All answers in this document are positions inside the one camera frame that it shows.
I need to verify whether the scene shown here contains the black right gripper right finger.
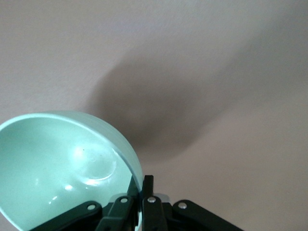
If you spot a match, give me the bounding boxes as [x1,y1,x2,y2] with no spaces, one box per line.
[141,174,246,231]

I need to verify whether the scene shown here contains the light green bowl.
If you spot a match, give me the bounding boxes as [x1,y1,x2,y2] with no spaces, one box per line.
[0,110,143,231]

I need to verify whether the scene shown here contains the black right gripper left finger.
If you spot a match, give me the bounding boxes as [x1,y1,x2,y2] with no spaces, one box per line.
[31,175,142,231]

